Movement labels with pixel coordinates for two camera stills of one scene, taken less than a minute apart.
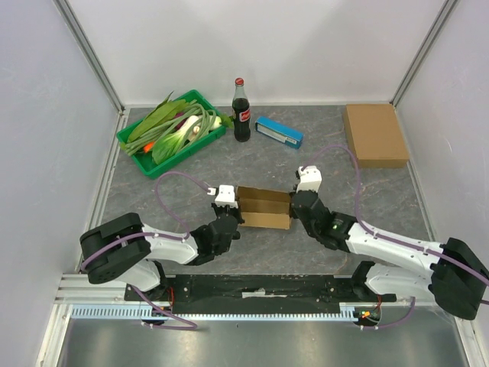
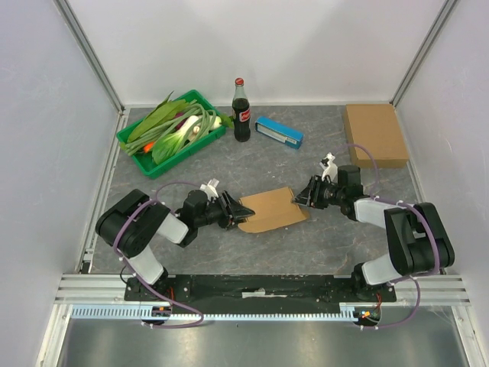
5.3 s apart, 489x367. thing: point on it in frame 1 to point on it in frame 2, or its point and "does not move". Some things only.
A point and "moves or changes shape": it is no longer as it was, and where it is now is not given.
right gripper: [299, 199] to [315, 193]
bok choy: [168, 144] does not move
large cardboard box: [377, 135] does not move
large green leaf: [165, 111] does not move
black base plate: [255, 290] does not move
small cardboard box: [267, 208] moves or changes shape
